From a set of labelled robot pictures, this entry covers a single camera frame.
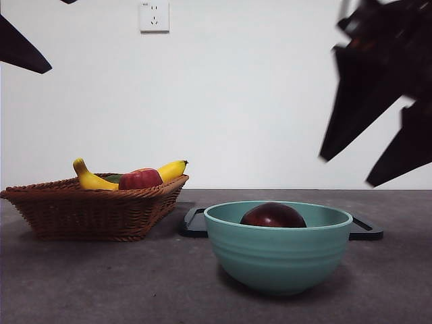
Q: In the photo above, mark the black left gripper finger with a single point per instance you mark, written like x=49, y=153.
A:
x=20, y=50
x=69, y=1

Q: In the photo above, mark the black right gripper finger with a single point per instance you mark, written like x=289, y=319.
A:
x=354, y=94
x=411, y=145

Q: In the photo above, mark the dark red plum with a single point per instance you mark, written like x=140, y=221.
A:
x=273, y=217

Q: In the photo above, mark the teal ribbed bowl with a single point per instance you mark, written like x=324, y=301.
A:
x=276, y=256

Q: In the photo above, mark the yellow banana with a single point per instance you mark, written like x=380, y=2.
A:
x=91, y=182

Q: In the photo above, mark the green round fruit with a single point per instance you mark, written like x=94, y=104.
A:
x=113, y=177

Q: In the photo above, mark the red apple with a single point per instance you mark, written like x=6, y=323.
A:
x=140, y=179

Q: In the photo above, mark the brown wicker basket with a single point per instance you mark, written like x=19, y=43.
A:
x=91, y=212

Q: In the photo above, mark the black rectangular tray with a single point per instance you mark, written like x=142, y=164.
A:
x=194, y=226

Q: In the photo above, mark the white wall socket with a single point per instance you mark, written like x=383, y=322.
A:
x=154, y=17

